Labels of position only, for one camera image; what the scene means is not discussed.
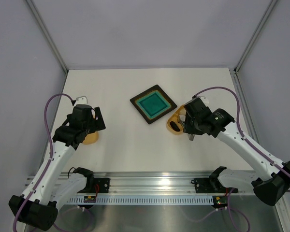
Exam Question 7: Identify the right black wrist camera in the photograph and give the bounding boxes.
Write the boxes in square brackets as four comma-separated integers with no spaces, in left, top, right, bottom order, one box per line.
[184,97,211,117]

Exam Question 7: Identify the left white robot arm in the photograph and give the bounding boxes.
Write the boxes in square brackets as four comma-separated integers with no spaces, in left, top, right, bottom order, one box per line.
[9,104,106,231]

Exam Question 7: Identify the white rice ball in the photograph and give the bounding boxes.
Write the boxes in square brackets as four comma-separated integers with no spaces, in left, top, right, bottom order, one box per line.
[179,108,186,116]

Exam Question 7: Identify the white slotted cable duct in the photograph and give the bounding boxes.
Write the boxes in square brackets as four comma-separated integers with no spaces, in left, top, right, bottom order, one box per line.
[67,195,214,205]

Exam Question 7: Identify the orange lunch box base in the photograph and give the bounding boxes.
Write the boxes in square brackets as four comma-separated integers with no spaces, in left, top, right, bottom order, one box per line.
[166,105,184,135]

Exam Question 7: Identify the left aluminium frame post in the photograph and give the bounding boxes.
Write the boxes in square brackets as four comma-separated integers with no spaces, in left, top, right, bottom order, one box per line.
[24,0,69,76]

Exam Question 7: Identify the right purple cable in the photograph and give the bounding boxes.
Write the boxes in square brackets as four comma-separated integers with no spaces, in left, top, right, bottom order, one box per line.
[183,86,290,229]

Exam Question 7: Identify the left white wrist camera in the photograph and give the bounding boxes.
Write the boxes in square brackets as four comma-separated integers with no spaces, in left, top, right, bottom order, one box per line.
[74,96,88,106]

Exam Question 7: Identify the metal tongs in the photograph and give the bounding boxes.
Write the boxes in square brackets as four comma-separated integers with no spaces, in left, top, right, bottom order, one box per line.
[178,115,195,141]

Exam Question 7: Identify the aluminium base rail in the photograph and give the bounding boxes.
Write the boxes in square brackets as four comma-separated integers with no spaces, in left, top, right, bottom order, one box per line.
[27,170,254,196]

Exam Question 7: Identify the orange lunch box lid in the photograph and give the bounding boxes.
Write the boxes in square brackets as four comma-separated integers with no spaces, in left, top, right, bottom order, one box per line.
[82,113,100,145]

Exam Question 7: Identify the black seaweed piece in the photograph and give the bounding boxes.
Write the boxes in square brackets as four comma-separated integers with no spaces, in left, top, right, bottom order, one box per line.
[170,121,181,132]

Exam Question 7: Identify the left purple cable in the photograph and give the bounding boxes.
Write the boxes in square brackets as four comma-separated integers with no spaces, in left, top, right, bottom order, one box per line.
[12,93,95,232]

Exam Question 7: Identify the square teal black plate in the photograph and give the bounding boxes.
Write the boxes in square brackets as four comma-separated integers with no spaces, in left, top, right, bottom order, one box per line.
[130,85,177,125]

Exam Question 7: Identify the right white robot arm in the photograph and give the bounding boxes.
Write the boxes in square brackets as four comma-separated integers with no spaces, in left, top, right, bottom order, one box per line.
[184,106,290,206]

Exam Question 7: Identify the purple cable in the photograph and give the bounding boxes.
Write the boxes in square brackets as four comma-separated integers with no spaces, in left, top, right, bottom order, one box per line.
[12,93,95,232]
[183,86,290,229]

